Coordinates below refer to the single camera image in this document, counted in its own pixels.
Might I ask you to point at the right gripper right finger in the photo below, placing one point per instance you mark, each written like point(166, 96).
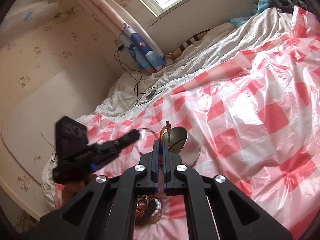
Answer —
point(215, 208)

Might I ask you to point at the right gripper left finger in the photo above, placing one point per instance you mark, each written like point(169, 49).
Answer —
point(106, 207)

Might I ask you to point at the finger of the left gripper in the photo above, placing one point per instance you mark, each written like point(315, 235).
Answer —
point(93, 168)
point(103, 154)

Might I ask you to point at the left hand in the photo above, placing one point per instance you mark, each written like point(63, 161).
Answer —
point(71, 189)

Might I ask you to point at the white headboard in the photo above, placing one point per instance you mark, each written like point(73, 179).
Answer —
point(29, 130)

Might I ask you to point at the white striped duvet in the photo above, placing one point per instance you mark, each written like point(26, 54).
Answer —
point(225, 92)

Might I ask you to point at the round metal tin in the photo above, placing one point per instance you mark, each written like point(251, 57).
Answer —
point(183, 143)

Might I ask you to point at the round grey device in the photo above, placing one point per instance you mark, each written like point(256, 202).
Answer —
point(150, 95)

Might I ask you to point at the red white checkered plastic sheet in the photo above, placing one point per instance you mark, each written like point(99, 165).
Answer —
point(297, 59)

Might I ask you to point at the blue cartoon curtain left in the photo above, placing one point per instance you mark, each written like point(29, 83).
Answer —
point(146, 58)

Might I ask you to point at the striped pillow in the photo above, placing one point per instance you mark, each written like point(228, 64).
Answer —
point(178, 52)

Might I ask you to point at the blue plastic bag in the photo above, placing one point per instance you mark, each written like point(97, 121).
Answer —
point(259, 7)

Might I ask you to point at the wall socket with plug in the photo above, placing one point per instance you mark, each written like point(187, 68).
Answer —
point(120, 46)

